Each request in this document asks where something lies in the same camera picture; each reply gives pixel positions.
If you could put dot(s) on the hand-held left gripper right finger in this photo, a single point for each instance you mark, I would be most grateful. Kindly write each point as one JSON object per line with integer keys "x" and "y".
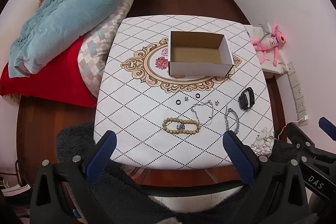
{"x": 232, "y": 148}

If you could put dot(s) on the checkered beige blanket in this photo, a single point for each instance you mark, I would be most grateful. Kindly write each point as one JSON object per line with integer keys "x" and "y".
{"x": 97, "y": 50}

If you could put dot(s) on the white wall socket strip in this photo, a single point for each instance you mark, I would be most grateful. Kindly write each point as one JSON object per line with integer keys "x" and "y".
{"x": 298, "y": 90}

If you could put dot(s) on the white cardboard box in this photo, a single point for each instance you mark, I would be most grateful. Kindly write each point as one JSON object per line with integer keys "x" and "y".
{"x": 199, "y": 69}

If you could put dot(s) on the black smart watch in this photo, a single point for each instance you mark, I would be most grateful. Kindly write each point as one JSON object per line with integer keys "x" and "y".
{"x": 244, "y": 102}

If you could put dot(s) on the pink plush toy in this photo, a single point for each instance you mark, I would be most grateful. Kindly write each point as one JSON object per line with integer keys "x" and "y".
{"x": 270, "y": 43}

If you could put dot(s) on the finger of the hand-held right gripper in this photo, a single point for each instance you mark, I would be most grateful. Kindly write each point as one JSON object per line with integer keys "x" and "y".
{"x": 328, "y": 128}
{"x": 299, "y": 137}

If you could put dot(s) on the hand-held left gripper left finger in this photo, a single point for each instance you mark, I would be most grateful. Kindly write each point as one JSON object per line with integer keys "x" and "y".
{"x": 110, "y": 145}

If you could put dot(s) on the red blanket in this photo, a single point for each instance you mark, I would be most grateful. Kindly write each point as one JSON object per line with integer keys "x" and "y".
{"x": 52, "y": 77}

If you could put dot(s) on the light blue quilt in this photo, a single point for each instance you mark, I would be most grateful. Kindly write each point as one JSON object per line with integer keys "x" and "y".
{"x": 65, "y": 16}

